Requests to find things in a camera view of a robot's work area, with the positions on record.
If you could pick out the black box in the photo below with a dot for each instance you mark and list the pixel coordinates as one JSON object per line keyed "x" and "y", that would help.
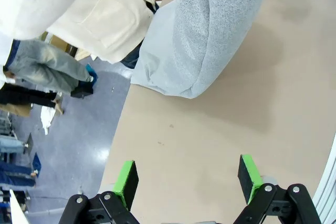
{"x": 82, "y": 91}

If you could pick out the person in cream cardigan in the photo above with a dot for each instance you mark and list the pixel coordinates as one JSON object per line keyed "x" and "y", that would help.
{"x": 105, "y": 16}

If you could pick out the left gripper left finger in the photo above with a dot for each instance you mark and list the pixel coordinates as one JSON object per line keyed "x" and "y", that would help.
{"x": 126, "y": 182}

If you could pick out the grey training pants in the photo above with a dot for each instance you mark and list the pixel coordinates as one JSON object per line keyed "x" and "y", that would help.
{"x": 189, "y": 37}

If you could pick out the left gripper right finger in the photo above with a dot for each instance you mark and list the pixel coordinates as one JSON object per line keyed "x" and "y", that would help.
{"x": 249, "y": 179}

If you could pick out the bare beige mannequin black trousers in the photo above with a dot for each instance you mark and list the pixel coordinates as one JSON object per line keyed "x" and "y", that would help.
{"x": 26, "y": 95}

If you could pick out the white cloth on floor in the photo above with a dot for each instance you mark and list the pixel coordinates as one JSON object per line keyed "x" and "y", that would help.
{"x": 46, "y": 119}

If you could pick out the white table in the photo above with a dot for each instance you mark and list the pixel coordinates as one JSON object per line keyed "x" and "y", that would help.
{"x": 18, "y": 208}

